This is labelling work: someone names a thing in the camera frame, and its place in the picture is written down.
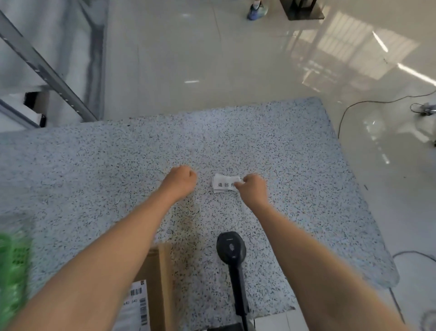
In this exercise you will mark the person's left hand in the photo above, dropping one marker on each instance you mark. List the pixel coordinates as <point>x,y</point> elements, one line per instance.
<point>180,180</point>

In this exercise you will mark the person's right hand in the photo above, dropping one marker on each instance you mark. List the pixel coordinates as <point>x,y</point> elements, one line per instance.
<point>252,191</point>

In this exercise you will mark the person's left fingers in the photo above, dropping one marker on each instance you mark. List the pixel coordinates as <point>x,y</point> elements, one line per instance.
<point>188,174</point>

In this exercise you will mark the person's right fingers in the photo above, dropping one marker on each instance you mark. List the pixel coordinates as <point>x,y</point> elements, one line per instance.
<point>246,180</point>

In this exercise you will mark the white paper slip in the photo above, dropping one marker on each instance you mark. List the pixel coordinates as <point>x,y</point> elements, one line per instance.
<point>223,184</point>

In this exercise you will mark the person's right forearm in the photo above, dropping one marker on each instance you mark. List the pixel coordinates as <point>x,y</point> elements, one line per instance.
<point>313,269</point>

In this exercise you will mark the person's left forearm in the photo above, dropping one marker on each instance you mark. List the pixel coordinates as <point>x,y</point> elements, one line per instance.
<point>102,259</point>

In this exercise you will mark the speckled grey mat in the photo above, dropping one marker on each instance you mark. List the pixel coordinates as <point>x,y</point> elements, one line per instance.
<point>190,191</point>

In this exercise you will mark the black barcode scanner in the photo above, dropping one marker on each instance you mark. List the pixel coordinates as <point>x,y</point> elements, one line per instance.
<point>233,259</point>

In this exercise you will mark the brown cardboard box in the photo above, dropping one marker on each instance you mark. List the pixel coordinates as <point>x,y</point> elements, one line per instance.
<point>155,290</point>

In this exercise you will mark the white shipping label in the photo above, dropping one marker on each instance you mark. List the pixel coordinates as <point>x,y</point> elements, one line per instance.
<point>134,308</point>

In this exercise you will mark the grey metal shelf rack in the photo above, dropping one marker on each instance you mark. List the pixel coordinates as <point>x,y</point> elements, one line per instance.
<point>44,68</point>

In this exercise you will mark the black stand base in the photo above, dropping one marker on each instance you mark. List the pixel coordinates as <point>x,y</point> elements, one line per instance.
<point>303,9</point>

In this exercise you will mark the green plastic basket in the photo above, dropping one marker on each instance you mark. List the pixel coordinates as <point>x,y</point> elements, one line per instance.
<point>12,272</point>

